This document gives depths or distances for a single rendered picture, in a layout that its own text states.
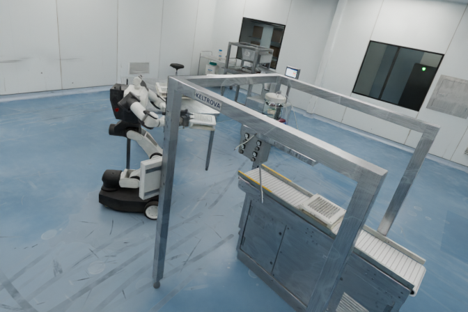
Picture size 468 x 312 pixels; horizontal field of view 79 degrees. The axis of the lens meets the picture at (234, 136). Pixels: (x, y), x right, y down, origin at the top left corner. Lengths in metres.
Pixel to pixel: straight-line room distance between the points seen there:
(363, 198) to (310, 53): 6.47
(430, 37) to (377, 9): 1.15
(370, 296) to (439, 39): 5.50
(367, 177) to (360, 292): 1.29
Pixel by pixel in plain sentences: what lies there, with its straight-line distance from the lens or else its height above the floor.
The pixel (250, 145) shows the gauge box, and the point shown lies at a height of 1.14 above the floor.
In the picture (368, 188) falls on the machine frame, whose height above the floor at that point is 1.58.
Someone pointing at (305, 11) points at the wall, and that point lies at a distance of 7.50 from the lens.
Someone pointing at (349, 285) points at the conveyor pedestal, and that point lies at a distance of 2.21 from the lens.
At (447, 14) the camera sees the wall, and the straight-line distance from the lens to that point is 6.90.
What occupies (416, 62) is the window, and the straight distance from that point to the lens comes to 6.88.
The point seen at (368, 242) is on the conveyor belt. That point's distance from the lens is 2.13.
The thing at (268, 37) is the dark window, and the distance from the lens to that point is 7.88.
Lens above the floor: 2.01
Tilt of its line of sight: 23 degrees down
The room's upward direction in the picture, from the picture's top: 11 degrees clockwise
